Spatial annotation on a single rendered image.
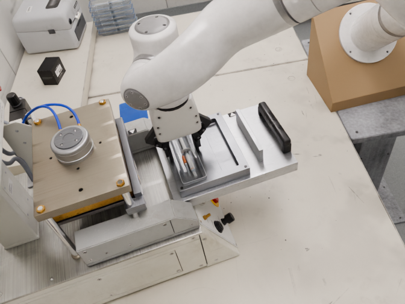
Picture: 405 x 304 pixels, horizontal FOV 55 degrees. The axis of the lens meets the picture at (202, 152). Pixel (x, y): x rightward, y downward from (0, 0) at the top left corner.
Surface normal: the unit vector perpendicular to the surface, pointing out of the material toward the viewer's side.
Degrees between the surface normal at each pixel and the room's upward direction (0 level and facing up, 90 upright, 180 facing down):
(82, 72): 0
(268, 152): 0
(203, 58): 71
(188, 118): 90
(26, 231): 90
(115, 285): 90
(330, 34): 44
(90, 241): 0
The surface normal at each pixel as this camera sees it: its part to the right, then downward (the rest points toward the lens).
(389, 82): 0.04, 0.03
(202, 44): 0.25, 0.24
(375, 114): -0.13, -0.66
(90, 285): 0.30, 0.69
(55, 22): 0.00, 0.70
